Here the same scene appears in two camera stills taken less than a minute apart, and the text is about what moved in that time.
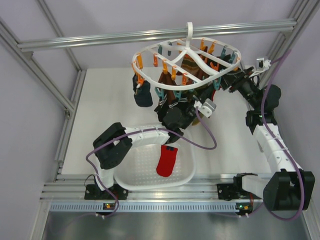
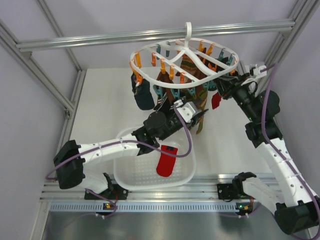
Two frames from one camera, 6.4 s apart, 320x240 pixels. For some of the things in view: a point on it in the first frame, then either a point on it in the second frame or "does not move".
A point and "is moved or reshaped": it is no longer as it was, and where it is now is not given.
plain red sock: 167,156 does not move
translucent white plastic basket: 138,171 does not move
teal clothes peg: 177,94 does not move
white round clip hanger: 183,64 is moved or reshaped
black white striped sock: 164,105 does not move
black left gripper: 205,93 to 194,121
